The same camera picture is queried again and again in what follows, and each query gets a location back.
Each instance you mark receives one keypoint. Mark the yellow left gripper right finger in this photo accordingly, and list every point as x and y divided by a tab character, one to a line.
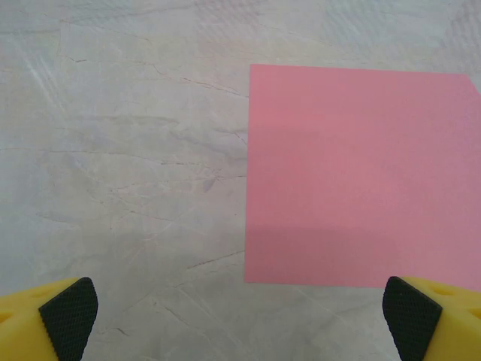
458	331

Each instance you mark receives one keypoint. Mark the pink cloth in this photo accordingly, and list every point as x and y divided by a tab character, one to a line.
357	176

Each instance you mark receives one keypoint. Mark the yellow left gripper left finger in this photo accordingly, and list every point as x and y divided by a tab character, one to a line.
22	331

